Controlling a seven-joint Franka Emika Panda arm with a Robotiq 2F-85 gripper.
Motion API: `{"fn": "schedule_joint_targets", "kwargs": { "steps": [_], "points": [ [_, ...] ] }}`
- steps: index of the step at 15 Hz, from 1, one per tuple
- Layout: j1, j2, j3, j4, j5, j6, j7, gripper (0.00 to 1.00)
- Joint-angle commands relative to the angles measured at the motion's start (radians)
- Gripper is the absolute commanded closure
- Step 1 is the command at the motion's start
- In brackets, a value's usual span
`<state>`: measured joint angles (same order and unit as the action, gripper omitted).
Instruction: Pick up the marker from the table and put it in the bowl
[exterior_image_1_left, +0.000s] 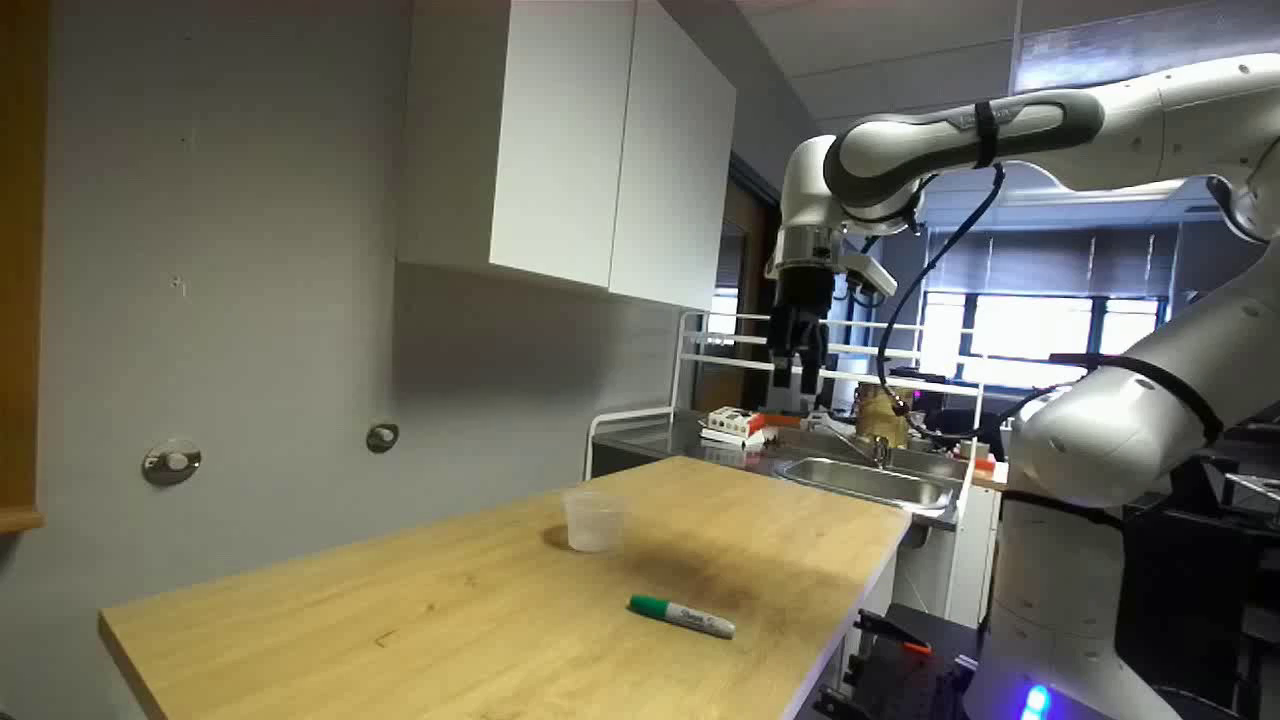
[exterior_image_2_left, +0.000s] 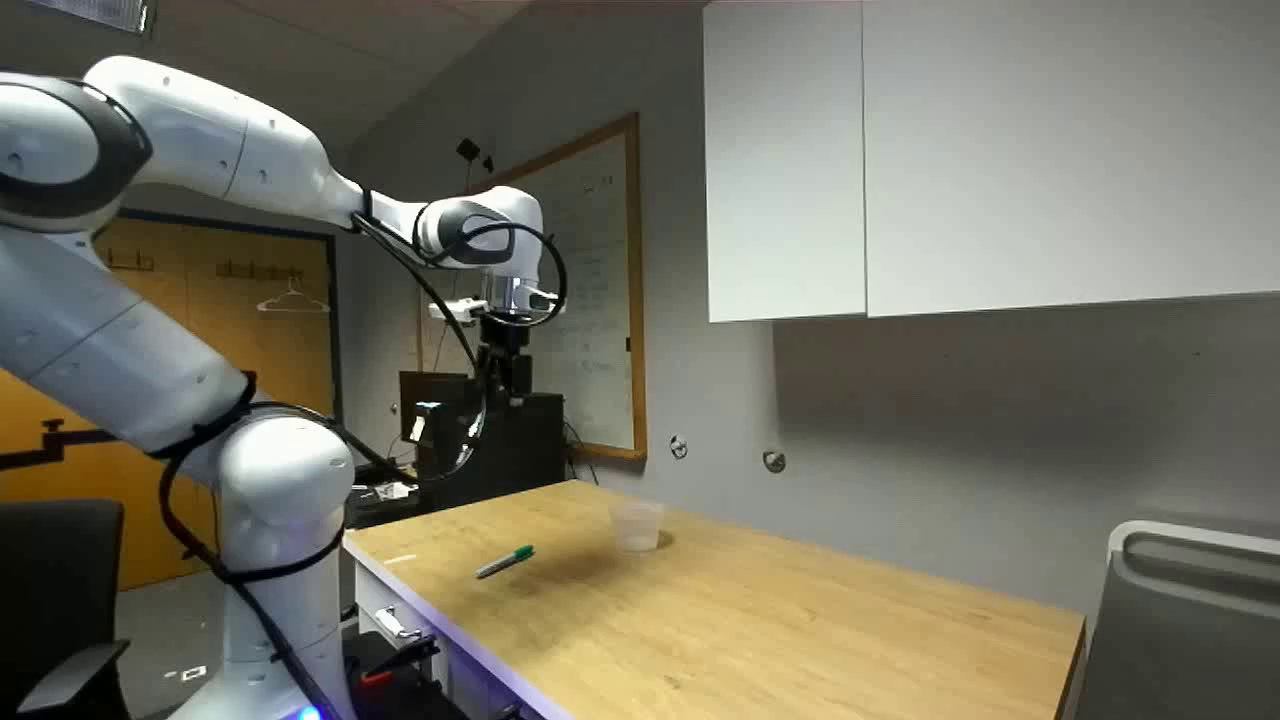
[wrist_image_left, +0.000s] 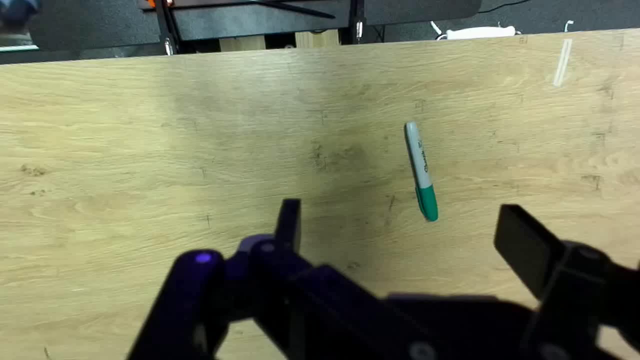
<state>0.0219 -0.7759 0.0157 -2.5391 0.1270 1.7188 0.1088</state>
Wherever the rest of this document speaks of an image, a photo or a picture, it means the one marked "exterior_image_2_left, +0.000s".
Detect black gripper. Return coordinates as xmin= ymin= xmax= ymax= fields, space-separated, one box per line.
xmin=478 ymin=316 xmax=531 ymax=398

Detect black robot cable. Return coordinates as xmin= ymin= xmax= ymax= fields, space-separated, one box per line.
xmin=155 ymin=186 xmax=573 ymax=720

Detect grey chair back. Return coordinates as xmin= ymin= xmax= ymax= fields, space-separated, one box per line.
xmin=1076 ymin=520 xmax=1280 ymax=720

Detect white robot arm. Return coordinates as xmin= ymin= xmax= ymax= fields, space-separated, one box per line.
xmin=0 ymin=55 xmax=543 ymax=720

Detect wood framed whiteboard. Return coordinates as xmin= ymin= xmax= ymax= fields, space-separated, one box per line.
xmin=505 ymin=114 xmax=648 ymax=464

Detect white wall cabinet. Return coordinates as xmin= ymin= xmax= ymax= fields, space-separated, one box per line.
xmin=702 ymin=0 xmax=1280 ymax=325

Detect green capped marker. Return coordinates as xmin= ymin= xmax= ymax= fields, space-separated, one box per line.
xmin=471 ymin=546 xmax=535 ymax=580

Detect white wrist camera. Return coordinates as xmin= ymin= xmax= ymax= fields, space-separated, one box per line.
xmin=424 ymin=288 xmax=554 ymax=331

